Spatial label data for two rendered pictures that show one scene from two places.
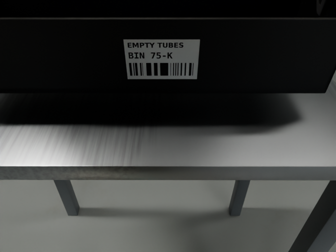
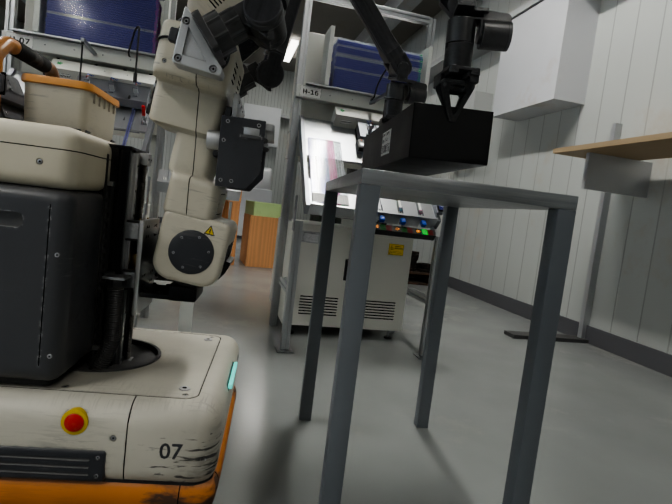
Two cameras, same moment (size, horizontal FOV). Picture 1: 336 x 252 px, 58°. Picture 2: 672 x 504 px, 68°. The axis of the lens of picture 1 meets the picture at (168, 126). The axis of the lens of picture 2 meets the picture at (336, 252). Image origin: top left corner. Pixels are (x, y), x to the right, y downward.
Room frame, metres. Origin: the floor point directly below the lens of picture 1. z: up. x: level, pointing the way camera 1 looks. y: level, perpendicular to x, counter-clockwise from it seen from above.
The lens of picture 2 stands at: (0.09, -1.25, 0.71)
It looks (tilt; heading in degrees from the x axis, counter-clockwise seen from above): 5 degrees down; 82
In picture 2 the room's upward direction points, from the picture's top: 7 degrees clockwise
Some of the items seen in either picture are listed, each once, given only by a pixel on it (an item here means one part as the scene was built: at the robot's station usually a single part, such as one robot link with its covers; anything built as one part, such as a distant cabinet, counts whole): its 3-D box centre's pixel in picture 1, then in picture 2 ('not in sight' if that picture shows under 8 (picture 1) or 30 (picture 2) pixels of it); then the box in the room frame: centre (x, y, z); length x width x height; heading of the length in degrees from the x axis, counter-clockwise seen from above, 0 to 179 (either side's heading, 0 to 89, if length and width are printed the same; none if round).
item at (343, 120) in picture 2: not in sight; (352, 223); (0.55, 1.62, 0.65); 1.01 x 0.73 x 1.29; 97
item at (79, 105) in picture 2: not in sight; (73, 112); (-0.41, 0.06, 0.87); 0.23 x 0.15 x 0.11; 90
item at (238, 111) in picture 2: not in sight; (241, 146); (-0.01, 0.06, 0.84); 0.28 x 0.16 x 0.22; 90
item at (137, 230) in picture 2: not in sight; (182, 261); (-0.13, 0.12, 0.53); 0.28 x 0.27 x 0.25; 90
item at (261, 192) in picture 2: not in sight; (254, 202); (-0.26, 8.03, 0.66); 0.68 x 0.60 x 1.32; 96
